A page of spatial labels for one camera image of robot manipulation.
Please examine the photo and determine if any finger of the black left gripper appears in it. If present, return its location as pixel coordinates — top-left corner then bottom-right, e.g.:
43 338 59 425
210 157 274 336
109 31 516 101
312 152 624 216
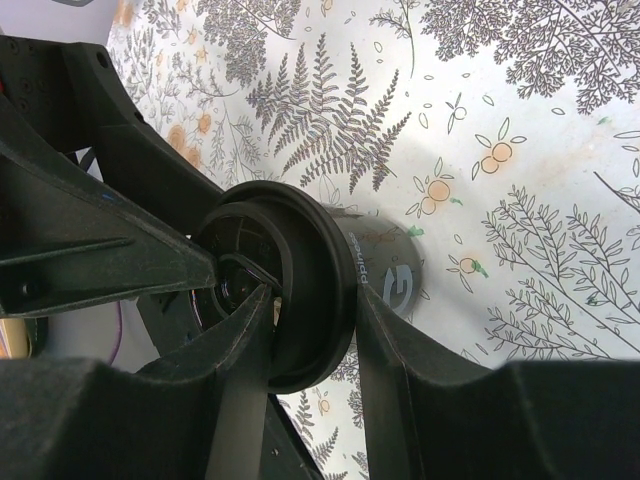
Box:
1 98 215 318

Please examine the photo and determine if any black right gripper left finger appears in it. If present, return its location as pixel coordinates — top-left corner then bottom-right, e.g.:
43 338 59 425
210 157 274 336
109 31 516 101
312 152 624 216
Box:
1 286 273 479

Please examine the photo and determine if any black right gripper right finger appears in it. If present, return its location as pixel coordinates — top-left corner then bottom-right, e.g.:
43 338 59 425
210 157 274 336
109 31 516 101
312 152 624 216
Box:
356 289 639 479

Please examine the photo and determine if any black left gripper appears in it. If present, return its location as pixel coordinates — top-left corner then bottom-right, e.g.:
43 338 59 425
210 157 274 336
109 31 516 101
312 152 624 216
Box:
1 34 223 235

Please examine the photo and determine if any black plastic cup lid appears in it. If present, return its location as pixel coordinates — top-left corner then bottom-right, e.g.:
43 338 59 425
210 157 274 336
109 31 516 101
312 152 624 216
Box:
190 180 357 394

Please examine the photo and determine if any floral patterned table mat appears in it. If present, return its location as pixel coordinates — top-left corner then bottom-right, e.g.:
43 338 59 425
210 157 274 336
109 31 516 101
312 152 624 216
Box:
108 1 639 367

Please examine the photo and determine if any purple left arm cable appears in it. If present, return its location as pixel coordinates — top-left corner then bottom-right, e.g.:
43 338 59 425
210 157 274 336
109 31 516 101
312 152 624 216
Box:
107 299 126 366

